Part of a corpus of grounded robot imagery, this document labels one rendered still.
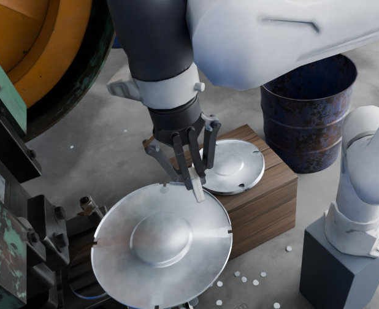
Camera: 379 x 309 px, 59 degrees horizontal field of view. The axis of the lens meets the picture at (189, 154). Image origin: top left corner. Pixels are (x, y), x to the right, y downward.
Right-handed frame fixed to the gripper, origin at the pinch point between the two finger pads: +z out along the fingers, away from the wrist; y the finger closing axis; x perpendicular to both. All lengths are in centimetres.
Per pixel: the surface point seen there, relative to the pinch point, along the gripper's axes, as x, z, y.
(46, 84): 32.3, -12.2, -21.5
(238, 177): 40, 53, 23
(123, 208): 10.9, 11.2, -15.7
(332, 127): 54, 61, 74
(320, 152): 54, 75, 69
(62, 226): 1.1, -1.5, -24.6
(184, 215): 3.1, 11.6, -3.6
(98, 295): -6.7, 11.2, -24.0
